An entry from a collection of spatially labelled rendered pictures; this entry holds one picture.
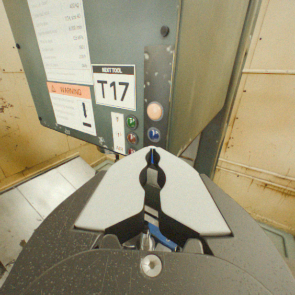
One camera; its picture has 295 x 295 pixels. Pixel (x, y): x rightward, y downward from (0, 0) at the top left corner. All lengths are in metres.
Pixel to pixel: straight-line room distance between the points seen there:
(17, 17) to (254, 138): 1.30
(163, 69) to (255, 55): 1.04
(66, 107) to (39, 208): 1.21
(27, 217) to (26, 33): 1.27
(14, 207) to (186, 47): 1.54
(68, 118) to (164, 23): 0.30
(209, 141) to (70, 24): 0.83
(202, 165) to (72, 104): 0.85
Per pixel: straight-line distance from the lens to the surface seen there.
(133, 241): 0.62
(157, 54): 0.24
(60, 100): 0.45
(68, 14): 0.37
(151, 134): 0.26
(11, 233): 1.52
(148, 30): 0.26
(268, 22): 1.27
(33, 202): 1.59
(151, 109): 0.25
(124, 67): 0.28
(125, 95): 0.28
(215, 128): 0.94
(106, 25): 0.31
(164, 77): 0.24
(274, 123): 1.29
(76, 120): 0.41
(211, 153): 1.00
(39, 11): 0.45
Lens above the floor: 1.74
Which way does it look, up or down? 27 degrees down
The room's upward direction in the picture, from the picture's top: 1 degrees clockwise
